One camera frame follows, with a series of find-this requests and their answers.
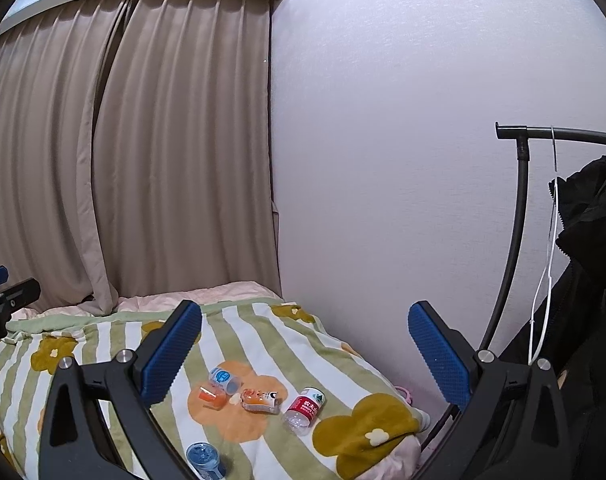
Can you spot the small pink object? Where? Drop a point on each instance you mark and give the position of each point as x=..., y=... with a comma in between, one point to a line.
x=406, y=394

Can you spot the red label water bottle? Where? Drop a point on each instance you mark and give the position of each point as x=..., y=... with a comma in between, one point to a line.
x=304, y=406

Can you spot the beige curtain panel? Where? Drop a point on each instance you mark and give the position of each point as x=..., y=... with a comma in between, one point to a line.
x=183, y=150
x=43, y=160

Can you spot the pink quilt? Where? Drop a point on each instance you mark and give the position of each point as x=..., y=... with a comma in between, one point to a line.
x=233, y=290

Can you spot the black clothes rack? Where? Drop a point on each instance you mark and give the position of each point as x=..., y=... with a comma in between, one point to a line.
x=517, y=200

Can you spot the green striped floral blanket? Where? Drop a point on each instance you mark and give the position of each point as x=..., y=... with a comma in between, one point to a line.
x=293, y=350

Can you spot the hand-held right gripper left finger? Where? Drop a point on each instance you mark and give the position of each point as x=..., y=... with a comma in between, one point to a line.
x=172, y=355

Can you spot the clear cup with blue label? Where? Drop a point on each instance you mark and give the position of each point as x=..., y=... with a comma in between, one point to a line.
x=222, y=378

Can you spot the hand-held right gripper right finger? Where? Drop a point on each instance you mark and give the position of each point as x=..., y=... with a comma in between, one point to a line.
x=439, y=357

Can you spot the small orange cup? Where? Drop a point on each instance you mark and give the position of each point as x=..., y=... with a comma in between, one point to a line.
x=210, y=395

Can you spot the orange snack packet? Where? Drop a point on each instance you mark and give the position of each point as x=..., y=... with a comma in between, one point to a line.
x=258, y=400

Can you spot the black jacket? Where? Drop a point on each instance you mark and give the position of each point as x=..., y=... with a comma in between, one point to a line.
x=593, y=270

